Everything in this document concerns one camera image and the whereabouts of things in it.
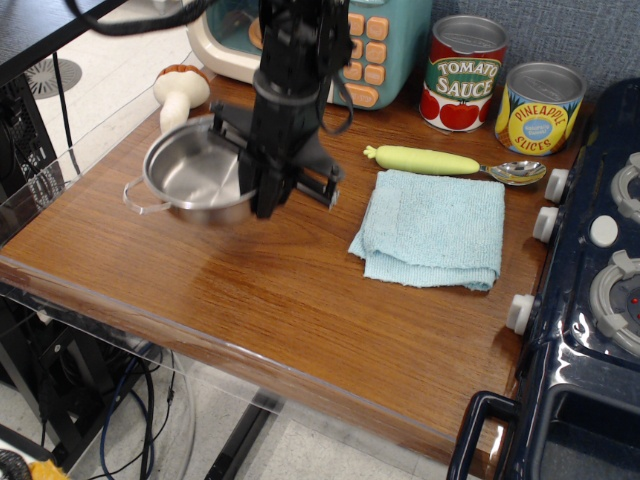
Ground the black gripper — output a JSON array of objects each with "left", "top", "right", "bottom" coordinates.
[{"left": 210, "top": 70, "right": 345, "bottom": 219}]

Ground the stainless steel pan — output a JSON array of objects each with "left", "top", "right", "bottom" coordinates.
[{"left": 122, "top": 115, "right": 256, "bottom": 226}]

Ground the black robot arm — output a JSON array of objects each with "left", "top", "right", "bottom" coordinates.
[{"left": 211, "top": 1, "right": 353, "bottom": 219}]

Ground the plush mushroom toy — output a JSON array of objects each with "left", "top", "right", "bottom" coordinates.
[{"left": 153, "top": 64, "right": 210, "bottom": 134}]

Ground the light blue folded cloth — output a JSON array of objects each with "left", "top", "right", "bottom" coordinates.
[{"left": 349, "top": 170, "right": 505, "bottom": 291}]

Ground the teal toy microwave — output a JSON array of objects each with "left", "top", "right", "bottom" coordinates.
[{"left": 187, "top": 1, "right": 432, "bottom": 110}]

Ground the round floor drain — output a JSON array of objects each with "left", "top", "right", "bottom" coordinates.
[{"left": 25, "top": 58, "right": 82, "bottom": 100}]

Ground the tomato sauce can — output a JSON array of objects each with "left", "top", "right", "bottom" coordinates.
[{"left": 419, "top": 15, "right": 508, "bottom": 132}]

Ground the pineapple slices can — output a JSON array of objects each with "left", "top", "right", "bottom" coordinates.
[{"left": 494, "top": 62, "right": 587, "bottom": 157}]

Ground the dark blue toy stove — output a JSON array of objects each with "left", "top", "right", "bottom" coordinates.
[{"left": 448, "top": 79, "right": 639, "bottom": 479}]

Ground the black braided cable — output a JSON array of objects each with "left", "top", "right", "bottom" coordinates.
[{"left": 64, "top": 0, "right": 221, "bottom": 37}]

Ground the floor cables bundle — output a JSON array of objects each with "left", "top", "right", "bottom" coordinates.
[{"left": 39, "top": 344, "right": 196, "bottom": 480}]

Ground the spoon with green handle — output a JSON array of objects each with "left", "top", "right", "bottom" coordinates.
[{"left": 363, "top": 145, "right": 547, "bottom": 186}]

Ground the black table frame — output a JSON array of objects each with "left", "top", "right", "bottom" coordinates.
[{"left": 1, "top": 74, "right": 152, "bottom": 479}]

